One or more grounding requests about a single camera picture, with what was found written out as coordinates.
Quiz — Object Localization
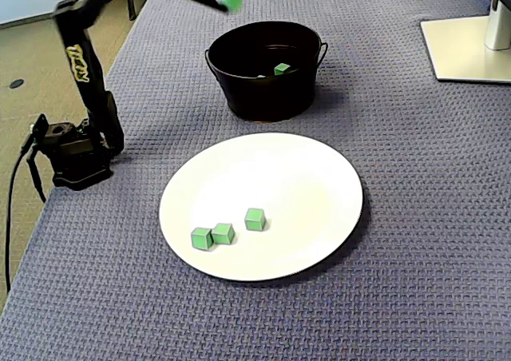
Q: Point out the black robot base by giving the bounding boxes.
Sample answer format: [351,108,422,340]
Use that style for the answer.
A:
[30,113,125,191]

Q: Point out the black metal bucket container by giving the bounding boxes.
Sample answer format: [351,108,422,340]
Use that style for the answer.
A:
[204,20,330,124]

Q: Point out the white round plate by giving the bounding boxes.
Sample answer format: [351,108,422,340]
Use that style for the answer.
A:
[158,132,365,284]

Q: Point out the white monitor stand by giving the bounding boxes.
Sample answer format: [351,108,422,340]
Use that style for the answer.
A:
[419,0,511,85]

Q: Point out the blue waffle weave cloth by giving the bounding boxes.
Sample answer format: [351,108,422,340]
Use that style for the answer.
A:
[0,0,511,361]

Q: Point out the thin black cable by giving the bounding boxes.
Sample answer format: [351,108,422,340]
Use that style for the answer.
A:
[26,153,48,204]

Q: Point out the thick black cable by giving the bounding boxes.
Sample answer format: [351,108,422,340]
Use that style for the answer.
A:
[3,131,39,294]

